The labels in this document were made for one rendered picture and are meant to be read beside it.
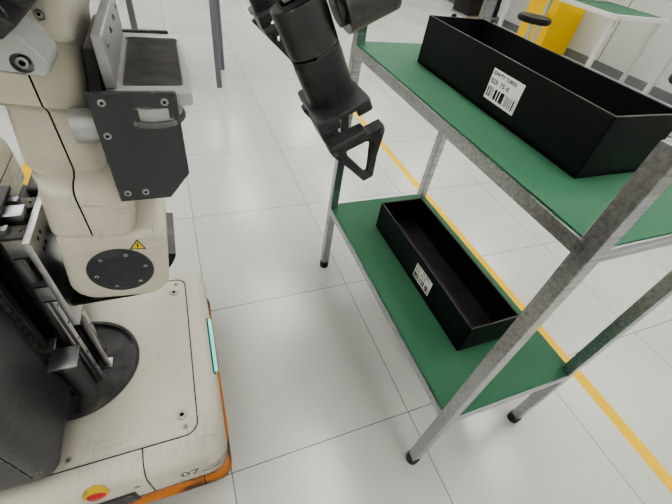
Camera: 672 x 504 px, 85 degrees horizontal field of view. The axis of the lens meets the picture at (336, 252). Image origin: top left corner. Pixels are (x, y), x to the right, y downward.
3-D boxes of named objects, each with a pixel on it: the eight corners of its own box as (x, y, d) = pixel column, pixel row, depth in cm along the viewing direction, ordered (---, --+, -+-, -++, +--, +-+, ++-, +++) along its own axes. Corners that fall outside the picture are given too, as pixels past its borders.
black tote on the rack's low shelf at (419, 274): (375, 225, 143) (381, 202, 135) (413, 219, 149) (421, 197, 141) (456, 351, 107) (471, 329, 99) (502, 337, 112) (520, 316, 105)
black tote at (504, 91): (416, 62, 100) (429, 14, 93) (467, 63, 106) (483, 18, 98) (574, 179, 64) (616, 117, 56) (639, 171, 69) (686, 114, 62)
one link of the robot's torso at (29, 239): (44, 331, 73) (-24, 240, 56) (64, 237, 91) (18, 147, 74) (187, 305, 82) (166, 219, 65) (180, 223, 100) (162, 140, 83)
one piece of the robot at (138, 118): (89, 208, 52) (18, 40, 37) (103, 119, 70) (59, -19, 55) (207, 197, 57) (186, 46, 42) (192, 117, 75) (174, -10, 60)
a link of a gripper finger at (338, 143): (376, 148, 51) (357, 85, 44) (398, 175, 46) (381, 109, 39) (333, 170, 51) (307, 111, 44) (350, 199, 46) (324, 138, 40)
